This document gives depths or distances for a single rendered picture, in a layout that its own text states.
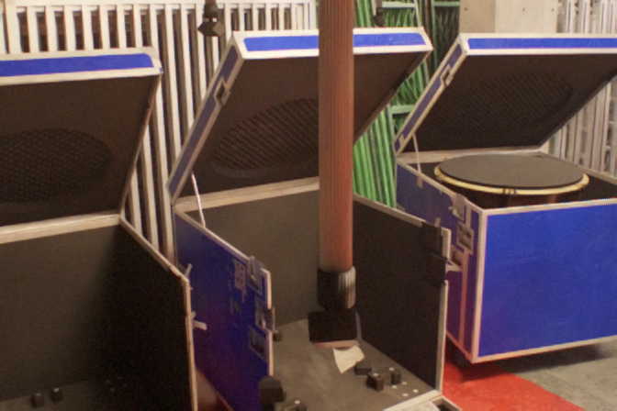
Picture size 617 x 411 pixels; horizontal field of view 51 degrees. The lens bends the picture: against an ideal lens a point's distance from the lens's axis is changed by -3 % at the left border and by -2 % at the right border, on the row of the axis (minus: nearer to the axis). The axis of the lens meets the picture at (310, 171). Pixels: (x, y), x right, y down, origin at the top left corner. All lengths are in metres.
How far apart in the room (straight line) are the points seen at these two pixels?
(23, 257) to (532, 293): 2.41
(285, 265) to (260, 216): 0.33
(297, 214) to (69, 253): 1.20
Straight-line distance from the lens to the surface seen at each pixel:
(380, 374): 3.18
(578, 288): 3.62
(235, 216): 3.38
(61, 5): 3.93
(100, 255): 3.17
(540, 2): 4.85
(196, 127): 2.81
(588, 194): 4.22
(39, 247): 3.10
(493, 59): 3.45
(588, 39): 3.68
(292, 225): 3.56
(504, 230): 3.26
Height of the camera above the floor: 1.86
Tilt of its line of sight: 14 degrees down
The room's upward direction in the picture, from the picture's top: straight up
